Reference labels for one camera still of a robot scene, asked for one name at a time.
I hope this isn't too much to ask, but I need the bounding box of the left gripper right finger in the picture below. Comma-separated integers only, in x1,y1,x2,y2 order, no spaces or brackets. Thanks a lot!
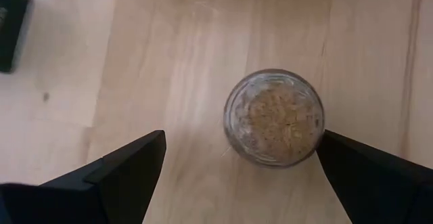
315,130,433,224

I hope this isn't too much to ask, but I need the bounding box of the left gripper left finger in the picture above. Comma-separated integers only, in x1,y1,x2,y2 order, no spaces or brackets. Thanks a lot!
0,130,167,224

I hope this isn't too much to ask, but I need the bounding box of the clear glass spice jar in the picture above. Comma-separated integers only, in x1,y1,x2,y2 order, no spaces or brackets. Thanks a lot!
223,68,325,169

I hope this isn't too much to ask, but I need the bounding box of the black spice tin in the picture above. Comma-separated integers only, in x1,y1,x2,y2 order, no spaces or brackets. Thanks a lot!
0,0,33,73

